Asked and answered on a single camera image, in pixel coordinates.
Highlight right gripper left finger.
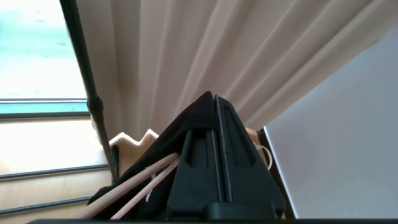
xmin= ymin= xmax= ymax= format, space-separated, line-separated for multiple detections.
xmin=167 ymin=129 xmax=228 ymax=218

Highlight window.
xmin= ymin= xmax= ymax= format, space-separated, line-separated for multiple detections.
xmin=0 ymin=0 xmax=91 ymax=121

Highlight beige curtain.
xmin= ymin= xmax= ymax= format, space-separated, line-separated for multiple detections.
xmin=76 ymin=0 xmax=398 ymax=147

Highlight black garment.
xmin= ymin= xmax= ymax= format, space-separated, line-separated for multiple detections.
xmin=86 ymin=90 xmax=218 ymax=220

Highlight white laundry basket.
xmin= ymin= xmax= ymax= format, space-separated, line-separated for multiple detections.
xmin=253 ymin=142 xmax=274 ymax=170

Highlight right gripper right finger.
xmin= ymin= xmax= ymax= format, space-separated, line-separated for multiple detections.
xmin=214 ymin=95 xmax=287 ymax=218

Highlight black clothes rack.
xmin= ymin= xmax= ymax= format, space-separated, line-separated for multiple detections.
xmin=0 ymin=0 xmax=121 ymax=216

